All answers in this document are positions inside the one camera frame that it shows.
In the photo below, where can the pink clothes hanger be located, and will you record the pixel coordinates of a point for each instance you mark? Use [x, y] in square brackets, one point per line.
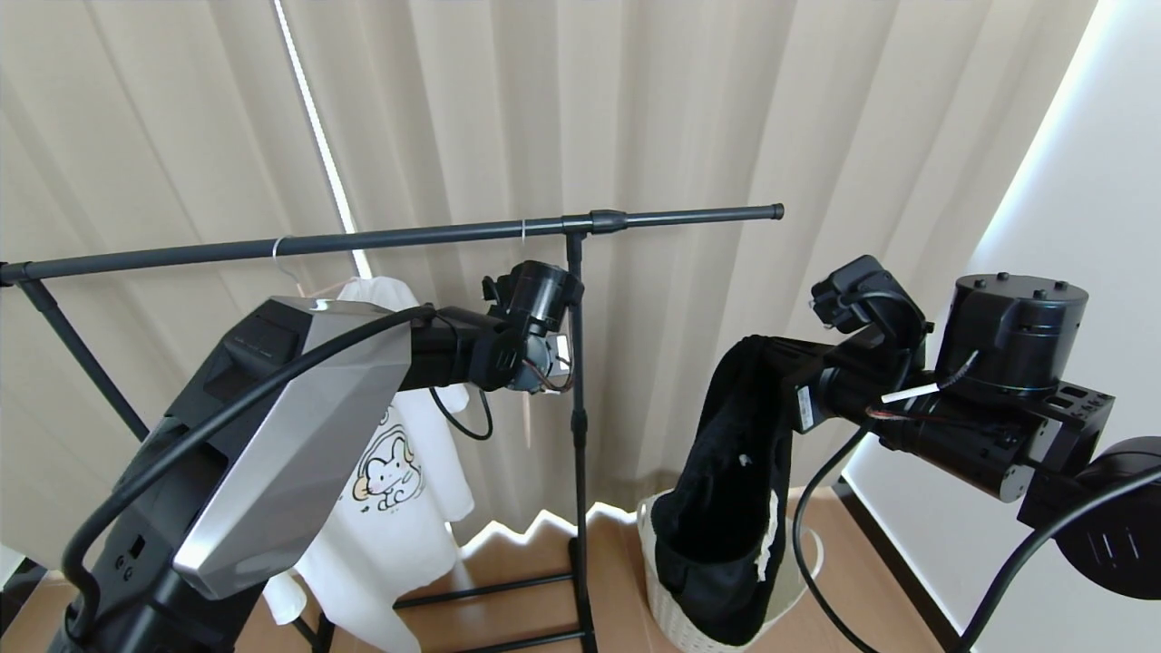
[528, 422]
[288, 268]

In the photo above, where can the black garment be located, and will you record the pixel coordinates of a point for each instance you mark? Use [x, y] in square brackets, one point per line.
[726, 472]

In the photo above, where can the beige curtain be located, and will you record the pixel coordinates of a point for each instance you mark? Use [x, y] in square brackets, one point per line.
[635, 109]

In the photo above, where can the white printed t-shirt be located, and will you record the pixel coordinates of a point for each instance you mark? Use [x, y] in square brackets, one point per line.
[399, 435]

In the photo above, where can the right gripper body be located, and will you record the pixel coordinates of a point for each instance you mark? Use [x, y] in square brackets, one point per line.
[853, 385]

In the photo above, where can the black clothes rack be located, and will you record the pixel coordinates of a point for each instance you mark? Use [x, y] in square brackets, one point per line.
[408, 238]

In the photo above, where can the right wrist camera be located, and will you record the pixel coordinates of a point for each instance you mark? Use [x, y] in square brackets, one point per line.
[862, 299]

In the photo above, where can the white laundry basket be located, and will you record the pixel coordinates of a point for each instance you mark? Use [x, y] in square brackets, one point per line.
[798, 580]

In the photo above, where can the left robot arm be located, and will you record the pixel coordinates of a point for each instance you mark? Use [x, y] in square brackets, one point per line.
[290, 453]

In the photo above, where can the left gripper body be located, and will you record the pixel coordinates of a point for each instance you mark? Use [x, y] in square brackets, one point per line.
[549, 372]

